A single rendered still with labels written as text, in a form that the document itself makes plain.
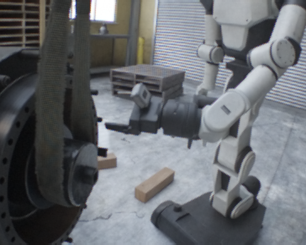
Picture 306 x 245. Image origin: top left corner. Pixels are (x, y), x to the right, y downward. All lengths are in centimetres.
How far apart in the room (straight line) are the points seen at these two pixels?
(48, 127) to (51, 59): 11
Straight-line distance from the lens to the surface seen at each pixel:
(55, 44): 38
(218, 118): 52
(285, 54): 64
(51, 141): 42
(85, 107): 50
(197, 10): 618
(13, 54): 45
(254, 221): 154
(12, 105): 40
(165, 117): 53
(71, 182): 45
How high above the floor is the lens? 114
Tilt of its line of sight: 21 degrees down
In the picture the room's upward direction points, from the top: 5 degrees clockwise
